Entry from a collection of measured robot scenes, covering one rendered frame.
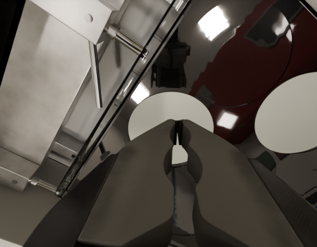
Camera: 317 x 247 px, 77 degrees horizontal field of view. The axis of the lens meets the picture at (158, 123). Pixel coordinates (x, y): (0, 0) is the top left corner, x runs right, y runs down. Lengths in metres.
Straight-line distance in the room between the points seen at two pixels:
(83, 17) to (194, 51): 0.10
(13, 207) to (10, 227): 0.03
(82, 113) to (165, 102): 0.17
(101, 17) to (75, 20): 0.02
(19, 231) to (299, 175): 0.37
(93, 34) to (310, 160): 0.29
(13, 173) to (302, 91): 0.36
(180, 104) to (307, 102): 0.13
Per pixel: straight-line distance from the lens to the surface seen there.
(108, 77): 0.30
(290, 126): 0.27
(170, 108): 0.22
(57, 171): 0.41
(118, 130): 0.24
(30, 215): 0.36
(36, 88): 0.28
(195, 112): 0.22
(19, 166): 0.34
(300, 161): 0.31
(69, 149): 0.35
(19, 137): 0.33
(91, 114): 0.34
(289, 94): 0.25
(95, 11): 0.20
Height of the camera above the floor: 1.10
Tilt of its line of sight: 61 degrees down
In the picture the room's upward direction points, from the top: 176 degrees counter-clockwise
